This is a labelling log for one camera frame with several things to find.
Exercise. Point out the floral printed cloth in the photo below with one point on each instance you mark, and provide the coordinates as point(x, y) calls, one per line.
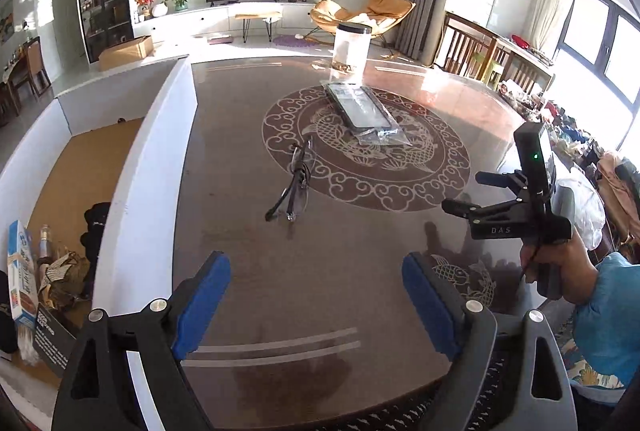
point(595, 373)

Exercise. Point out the purple round rug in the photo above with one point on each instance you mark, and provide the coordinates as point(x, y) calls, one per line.
point(290, 41)

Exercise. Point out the eyeglasses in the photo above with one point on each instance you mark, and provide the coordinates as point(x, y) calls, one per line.
point(299, 168)

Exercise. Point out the brown garment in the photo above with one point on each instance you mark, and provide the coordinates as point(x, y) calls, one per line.
point(617, 183)

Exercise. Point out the dark item in clear packet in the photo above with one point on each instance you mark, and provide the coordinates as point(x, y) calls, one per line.
point(365, 111)

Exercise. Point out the white storage box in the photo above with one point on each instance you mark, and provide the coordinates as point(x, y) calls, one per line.
point(145, 191)

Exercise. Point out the white television cabinet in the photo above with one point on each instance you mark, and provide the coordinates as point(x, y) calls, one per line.
point(200, 21)

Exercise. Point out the red flower arrangement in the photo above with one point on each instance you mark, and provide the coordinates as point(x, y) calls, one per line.
point(146, 1)

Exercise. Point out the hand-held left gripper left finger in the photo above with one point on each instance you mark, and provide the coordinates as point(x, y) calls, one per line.
point(200, 306)

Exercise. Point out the cardboard box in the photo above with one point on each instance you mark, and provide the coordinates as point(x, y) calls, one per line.
point(125, 53)

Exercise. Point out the wooden dining chair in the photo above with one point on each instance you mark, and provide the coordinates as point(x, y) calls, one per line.
point(32, 66)

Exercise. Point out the orange lounge chair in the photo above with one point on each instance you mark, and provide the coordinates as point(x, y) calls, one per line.
point(380, 8)

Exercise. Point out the small black velvet scrunchie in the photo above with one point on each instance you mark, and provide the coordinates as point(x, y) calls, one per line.
point(96, 226)

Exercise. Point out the small clear plastic packet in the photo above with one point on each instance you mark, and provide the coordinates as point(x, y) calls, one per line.
point(29, 345)

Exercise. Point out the clear plastic jar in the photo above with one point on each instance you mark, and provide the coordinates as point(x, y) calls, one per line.
point(350, 51)

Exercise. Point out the white plastic bag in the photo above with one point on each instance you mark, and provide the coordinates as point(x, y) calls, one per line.
point(582, 206)

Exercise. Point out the brown patterned glass desktop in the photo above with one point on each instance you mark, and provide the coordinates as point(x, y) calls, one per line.
point(350, 236)

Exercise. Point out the wooden slatted bench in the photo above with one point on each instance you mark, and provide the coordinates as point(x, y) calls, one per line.
point(475, 46)

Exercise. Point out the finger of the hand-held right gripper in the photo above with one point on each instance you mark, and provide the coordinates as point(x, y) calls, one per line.
point(460, 207)
point(492, 179)

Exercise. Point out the small bottle with beige label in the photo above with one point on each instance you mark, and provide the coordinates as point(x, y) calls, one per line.
point(45, 241)

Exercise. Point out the large window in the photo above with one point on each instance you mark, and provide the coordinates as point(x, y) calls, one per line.
point(600, 51)

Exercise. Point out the black printed carton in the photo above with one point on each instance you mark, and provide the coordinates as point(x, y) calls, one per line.
point(52, 341)

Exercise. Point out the white round vase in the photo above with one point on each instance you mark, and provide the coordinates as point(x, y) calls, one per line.
point(159, 10)

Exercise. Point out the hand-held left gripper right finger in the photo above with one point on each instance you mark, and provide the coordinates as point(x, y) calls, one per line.
point(432, 306)

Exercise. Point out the wall picture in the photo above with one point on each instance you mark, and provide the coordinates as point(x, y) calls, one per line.
point(5, 18)

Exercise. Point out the person's right hand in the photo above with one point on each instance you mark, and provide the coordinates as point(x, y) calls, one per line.
point(572, 266)

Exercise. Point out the blue and white carton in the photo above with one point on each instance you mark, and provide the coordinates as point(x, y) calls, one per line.
point(22, 271)

